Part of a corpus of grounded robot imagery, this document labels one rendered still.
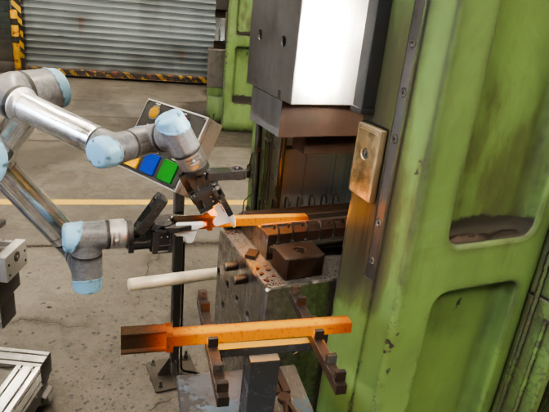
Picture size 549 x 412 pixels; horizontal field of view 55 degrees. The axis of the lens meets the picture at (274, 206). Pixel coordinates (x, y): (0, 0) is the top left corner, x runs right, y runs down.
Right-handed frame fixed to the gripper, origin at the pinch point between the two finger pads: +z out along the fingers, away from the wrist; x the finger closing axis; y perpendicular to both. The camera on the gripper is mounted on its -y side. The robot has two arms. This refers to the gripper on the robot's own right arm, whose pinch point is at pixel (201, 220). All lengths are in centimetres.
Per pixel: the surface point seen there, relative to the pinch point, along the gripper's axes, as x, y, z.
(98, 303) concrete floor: -124, 102, -13
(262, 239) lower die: 4.1, 5.2, 17.2
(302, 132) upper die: 7.7, -26.8, 23.4
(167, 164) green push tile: -45.0, -1.2, 1.5
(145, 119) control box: -68, -11, -2
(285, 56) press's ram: 7.2, -45.6, 16.1
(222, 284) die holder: -9.6, 27.1, 11.7
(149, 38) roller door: -787, 27, 149
